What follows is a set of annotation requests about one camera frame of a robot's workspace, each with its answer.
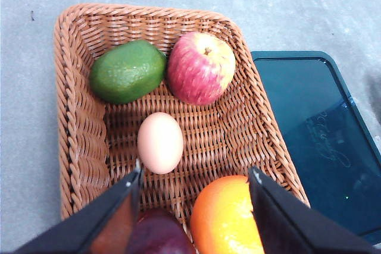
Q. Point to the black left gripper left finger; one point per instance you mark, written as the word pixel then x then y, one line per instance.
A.
pixel 107 226

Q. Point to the dark blue rectangular tray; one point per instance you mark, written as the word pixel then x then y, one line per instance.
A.
pixel 335 155

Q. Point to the dark purple fruit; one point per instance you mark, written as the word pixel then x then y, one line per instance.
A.
pixel 160 231

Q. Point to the beige egg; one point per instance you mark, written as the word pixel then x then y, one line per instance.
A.
pixel 160 142

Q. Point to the orange fruit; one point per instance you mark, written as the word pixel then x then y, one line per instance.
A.
pixel 222 219

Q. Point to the red yellow apple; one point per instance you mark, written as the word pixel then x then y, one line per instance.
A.
pixel 200 67

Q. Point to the green avocado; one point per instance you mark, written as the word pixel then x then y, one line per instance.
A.
pixel 126 72

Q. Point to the brown wicker basket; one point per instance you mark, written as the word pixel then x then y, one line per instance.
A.
pixel 235 135

